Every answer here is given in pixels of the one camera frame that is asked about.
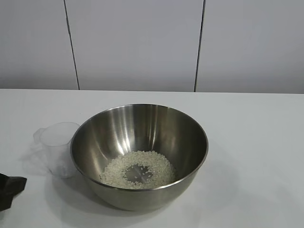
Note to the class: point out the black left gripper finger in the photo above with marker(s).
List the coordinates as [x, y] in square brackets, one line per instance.
[10, 190]

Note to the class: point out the clear plastic measuring cup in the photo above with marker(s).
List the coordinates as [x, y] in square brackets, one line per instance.
[54, 147]

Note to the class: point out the white rice grains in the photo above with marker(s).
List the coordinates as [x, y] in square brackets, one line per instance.
[114, 175]

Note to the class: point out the stainless steel mixing bowl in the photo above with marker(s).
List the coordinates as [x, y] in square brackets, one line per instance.
[133, 128]

